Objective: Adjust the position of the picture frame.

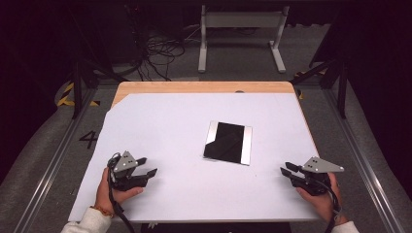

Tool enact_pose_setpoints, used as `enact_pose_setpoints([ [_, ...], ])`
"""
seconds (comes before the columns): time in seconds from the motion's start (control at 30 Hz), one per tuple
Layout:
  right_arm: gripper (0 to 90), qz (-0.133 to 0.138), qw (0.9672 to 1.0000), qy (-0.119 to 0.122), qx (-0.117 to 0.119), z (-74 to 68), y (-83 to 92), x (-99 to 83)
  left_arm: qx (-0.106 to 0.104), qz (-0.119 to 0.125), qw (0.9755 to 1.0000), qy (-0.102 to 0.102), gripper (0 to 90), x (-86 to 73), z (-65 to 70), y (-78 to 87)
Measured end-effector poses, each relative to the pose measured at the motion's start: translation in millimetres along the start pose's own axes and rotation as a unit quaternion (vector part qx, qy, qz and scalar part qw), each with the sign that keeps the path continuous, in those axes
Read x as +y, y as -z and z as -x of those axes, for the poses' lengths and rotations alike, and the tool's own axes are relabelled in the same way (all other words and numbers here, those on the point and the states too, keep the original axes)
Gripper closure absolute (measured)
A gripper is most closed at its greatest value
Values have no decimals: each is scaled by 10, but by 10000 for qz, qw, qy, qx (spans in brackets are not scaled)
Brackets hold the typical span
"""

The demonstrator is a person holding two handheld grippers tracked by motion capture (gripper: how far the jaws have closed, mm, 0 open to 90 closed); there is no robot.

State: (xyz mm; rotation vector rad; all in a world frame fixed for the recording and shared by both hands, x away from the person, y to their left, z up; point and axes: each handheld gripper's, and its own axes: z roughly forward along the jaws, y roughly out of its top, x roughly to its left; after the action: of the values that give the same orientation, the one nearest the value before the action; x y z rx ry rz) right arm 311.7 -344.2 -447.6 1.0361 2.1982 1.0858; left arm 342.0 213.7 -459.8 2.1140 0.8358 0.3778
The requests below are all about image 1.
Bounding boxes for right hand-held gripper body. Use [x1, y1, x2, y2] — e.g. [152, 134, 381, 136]
[291, 156, 345, 197]

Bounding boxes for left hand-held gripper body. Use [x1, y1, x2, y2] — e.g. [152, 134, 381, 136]
[108, 150, 149, 192]

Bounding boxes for person's right hand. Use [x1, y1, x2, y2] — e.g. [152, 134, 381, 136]
[294, 172, 350, 226]

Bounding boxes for person's left hand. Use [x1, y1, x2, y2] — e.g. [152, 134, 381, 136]
[94, 166, 145, 216]

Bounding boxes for white paper sheet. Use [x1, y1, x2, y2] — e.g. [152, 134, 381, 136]
[67, 92, 322, 224]

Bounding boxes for yellow black hazard tape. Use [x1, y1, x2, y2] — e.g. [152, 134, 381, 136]
[55, 82, 101, 108]
[292, 68, 327, 101]

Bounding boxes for black metal stand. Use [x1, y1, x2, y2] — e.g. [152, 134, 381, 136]
[68, 6, 131, 119]
[290, 6, 350, 119]

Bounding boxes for wooden table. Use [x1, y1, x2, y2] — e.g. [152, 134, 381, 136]
[111, 81, 321, 156]

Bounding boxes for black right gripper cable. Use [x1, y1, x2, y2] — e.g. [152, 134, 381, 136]
[315, 179, 344, 233]

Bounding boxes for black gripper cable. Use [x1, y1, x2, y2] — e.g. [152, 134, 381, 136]
[315, 179, 344, 233]
[106, 152, 136, 233]

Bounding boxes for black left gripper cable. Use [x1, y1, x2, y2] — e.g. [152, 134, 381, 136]
[106, 152, 136, 233]

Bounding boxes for aluminium floor rail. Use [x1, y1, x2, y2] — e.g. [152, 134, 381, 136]
[323, 87, 406, 233]
[12, 86, 99, 233]

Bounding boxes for orange beaded bracelet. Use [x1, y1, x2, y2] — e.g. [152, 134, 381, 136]
[89, 205, 116, 218]

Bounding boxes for tangle of black floor cables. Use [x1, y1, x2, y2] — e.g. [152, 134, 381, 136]
[124, 4, 196, 83]

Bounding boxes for white metal desk frame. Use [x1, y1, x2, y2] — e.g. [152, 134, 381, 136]
[197, 4, 291, 74]

